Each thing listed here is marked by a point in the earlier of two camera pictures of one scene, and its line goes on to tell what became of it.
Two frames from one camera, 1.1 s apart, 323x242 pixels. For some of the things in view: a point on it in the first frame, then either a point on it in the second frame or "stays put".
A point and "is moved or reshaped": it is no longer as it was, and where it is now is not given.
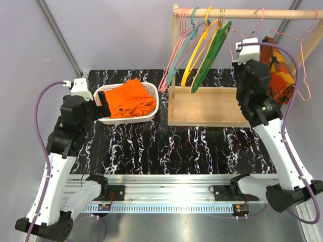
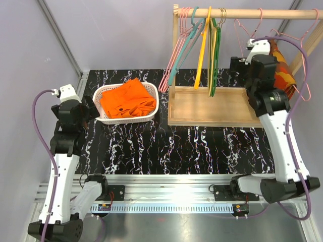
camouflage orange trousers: (282, 82) stays put
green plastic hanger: (214, 50) → (218, 41)
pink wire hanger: (301, 40) stays put
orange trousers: (131, 99) stays put
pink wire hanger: (238, 33) is moved or reshaped
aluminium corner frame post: (61, 36) stays put
